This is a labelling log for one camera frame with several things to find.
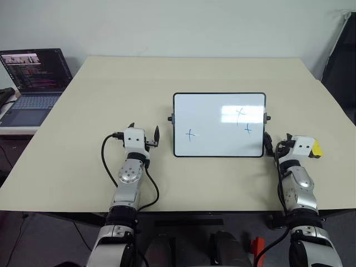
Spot brown wooden side desk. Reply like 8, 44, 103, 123
0, 125, 40, 190

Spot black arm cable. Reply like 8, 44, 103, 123
273, 142, 288, 215
101, 132, 160, 210

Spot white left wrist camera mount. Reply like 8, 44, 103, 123
123, 127, 151, 157

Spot black framed whiteboard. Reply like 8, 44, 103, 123
167, 92, 271, 159

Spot open grey laptop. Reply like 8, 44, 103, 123
0, 48, 74, 127

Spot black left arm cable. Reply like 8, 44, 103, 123
101, 132, 160, 210

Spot yellow and black eraser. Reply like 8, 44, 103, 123
310, 139, 325, 160

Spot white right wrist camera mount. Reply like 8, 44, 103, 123
291, 135, 318, 160

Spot thick black hanging cable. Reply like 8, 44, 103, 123
254, 226, 291, 267

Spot black table frame bar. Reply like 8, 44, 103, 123
154, 219, 225, 227

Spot black panel screen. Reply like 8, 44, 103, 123
320, 18, 356, 126

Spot red plastic part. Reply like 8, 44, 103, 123
250, 236, 265, 255

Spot dark rounded shape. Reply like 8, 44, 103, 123
208, 230, 253, 267

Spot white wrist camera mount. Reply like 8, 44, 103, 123
291, 135, 318, 160
123, 127, 151, 157

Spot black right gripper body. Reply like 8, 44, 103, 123
274, 139, 295, 158

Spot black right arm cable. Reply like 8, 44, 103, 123
273, 142, 288, 215

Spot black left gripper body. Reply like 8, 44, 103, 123
144, 140, 160, 153

